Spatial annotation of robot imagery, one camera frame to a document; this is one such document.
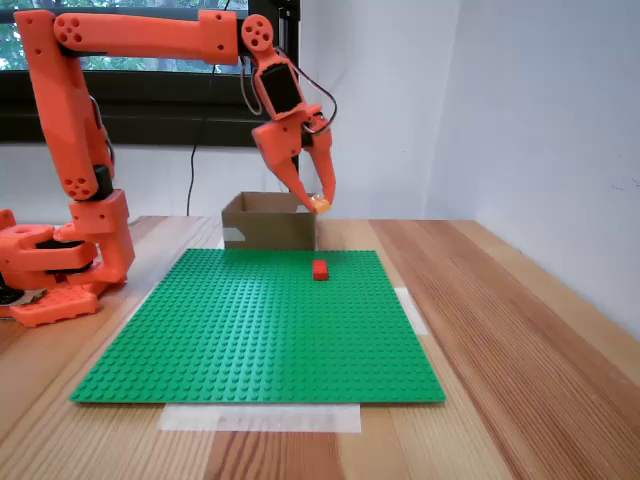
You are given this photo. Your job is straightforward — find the black window frame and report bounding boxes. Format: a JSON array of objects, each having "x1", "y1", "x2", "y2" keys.
[{"x1": 0, "y1": 0, "x2": 301, "y2": 150}]

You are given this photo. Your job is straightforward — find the black table clamp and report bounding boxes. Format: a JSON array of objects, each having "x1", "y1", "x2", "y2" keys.
[{"x1": 0, "y1": 282, "x2": 26, "y2": 307}]

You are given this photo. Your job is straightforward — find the wide translucent tape strip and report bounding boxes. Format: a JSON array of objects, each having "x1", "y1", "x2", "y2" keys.
[{"x1": 158, "y1": 401, "x2": 363, "y2": 435}]

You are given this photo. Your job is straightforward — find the black vertical stand pole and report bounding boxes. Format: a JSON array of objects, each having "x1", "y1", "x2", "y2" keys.
[{"x1": 277, "y1": 0, "x2": 302, "y2": 194}]

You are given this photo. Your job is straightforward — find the green lego baseplate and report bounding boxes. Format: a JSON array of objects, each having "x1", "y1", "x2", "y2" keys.
[{"x1": 69, "y1": 248, "x2": 447, "y2": 405}]

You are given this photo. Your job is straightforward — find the open cardboard box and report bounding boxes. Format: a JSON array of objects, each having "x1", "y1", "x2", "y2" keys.
[{"x1": 221, "y1": 191, "x2": 319, "y2": 252}]

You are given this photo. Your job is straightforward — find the black hanging cable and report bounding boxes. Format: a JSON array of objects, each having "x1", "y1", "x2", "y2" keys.
[{"x1": 186, "y1": 0, "x2": 233, "y2": 218}]

